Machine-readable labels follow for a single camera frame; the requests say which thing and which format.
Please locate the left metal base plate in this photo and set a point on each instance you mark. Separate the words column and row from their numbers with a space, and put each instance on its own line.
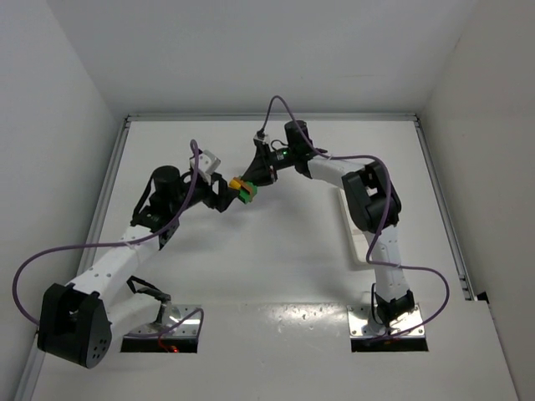
column 182, row 322

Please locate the orange lego plate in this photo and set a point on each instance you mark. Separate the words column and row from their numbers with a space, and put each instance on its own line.
column 249, row 188

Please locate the white divided tray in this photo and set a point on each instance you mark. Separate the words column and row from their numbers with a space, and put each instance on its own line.
column 358, row 244

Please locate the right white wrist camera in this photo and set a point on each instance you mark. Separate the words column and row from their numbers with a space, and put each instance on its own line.
column 261, row 138

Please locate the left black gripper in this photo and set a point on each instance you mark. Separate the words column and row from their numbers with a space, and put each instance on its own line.
column 214, row 194

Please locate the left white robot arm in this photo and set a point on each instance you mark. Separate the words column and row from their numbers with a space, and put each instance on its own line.
column 79, row 321

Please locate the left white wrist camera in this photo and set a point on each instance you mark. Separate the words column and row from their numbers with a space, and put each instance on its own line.
column 205, row 165

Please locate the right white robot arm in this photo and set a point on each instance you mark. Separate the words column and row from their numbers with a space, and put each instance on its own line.
column 372, row 201

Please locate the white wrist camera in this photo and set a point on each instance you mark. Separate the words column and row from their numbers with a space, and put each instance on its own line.
column 205, row 165
column 261, row 138

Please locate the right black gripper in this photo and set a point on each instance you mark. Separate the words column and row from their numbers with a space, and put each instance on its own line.
column 264, row 163

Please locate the green lego brick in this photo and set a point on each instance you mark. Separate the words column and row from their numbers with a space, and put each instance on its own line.
column 244, row 198

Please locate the yellow lego brick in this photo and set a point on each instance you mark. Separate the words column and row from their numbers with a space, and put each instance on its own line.
column 235, row 184

